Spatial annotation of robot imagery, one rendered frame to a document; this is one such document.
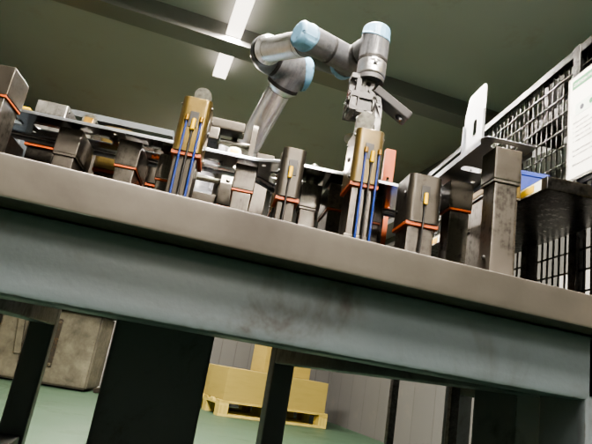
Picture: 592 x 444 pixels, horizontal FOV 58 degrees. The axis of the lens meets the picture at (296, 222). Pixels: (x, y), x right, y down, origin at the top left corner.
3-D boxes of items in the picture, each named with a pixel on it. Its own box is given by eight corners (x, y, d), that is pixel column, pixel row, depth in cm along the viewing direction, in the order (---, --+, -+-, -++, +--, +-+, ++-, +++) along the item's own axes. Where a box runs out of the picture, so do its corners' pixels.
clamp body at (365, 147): (335, 297, 96) (359, 120, 105) (321, 303, 107) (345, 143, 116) (370, 303, 96) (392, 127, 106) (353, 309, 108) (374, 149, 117)
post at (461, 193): (439, 318, 103) (451, 178, 111) (428, 320, 108) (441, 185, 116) (463, 322, 104) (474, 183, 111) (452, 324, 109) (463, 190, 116)
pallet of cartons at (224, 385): (301, 418, 719) (311, 353, 741) (334, 432, 606) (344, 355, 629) (188, 402, 681) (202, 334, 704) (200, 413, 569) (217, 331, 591)
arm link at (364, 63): (381, 75, 145) (391, 58, 137) (379, 90, 143) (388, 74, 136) (354, 68, 144) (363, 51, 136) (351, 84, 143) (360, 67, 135)
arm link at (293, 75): (209, 164, 207) (277, 36, 183) (243, 176, 214) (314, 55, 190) (213, 181, 198) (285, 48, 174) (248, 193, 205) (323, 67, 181)
